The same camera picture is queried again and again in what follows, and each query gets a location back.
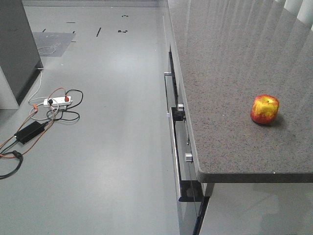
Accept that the red yellow apple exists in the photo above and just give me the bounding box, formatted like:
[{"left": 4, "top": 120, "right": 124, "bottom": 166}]
[{"left": 250, "top": 94, "right": 280, "bottom": 125}]

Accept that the silver oven knob far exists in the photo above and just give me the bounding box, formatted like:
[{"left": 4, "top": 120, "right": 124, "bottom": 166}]
[{"left": 178, "top": 104, "right": 184, "bottom": 111}]

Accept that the silver oven knob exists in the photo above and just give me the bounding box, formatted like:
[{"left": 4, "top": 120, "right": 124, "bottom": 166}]
[
  {"left": 178, "top": 104, "right": 184, "bottom": 111},
  {"left": 184, "top": 153, "right": 193, "bottom": 163}
]

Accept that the silver oven knob near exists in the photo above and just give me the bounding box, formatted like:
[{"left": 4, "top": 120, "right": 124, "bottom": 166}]
[{"left": 184, "top": 153, "right": 193, "bottom": 163}]

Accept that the black oven front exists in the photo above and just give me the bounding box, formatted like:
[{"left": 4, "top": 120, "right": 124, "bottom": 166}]
[{"left": 164, "top": 48, "right": 209, "bottom": 235}]

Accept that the granite kitchen counter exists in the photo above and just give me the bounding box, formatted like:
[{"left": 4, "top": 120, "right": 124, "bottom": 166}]
[{"left": 168, "top": 0, "right": 313, "bottom": 183}]

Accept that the white power strip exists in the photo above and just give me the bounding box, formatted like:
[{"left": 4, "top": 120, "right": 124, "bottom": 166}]
[{"left": 43, "top": 95, "right": 72, "bottom": 108}]

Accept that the grey floor mat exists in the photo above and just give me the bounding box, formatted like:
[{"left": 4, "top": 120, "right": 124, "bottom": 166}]
[{"left": 32, "top": 32, "right": 76, "bottom": 57}]

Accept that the black power adapter brick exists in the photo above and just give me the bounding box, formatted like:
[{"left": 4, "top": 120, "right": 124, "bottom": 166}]
[{"left": 14, "top": 121, "right": 48, "bottom": 144}]

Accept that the dark grey cabinet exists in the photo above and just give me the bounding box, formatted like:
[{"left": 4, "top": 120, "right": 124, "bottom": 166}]
[{"left": 0, "top": 0, "right": 43, "bottom": 110}]

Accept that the orange cable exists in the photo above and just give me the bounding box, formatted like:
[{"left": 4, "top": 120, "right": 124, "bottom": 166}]
[{"left": 0, "top": 87, "right": 69, "bottom": 159}]

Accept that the black cable on floor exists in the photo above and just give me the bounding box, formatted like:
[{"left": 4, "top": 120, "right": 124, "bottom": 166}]
[{"left": 0, "top": 89, "right": 84, "bottom": 180}]

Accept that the white cable on floor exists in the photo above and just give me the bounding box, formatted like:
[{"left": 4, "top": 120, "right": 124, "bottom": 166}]
[{"left": 28, "top": 46, "right": 61, "bottom": 122}]

